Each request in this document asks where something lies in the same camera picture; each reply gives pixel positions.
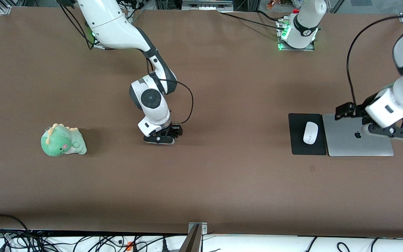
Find white computer mouse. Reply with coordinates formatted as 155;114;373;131
303;121;319;145

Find black mouse pad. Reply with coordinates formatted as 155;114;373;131
288;113;327;155

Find silver closed laptop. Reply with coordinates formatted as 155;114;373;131
322;113;394;157

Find green dinosaur plush toy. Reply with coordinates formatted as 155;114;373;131
41;123;87;157

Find grey equipment box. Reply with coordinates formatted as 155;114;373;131
182;0;234;11

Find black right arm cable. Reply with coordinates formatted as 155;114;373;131
59;3;194;125

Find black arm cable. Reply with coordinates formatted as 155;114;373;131
59;3;194;125
346;15;403;105

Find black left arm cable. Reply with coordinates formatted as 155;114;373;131
346;15;403;105

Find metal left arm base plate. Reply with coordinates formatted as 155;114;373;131
277;17;316;52

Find aluminium frame post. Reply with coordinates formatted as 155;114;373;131
179;222;208;252

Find short black table cable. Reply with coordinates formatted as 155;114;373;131
257;10;286;22

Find black base cable bundle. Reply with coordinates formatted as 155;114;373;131
119;0;145;18

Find long black table cable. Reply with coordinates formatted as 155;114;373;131
219;12;286;30

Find black looped floor cable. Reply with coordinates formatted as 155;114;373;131
0;214;31;233

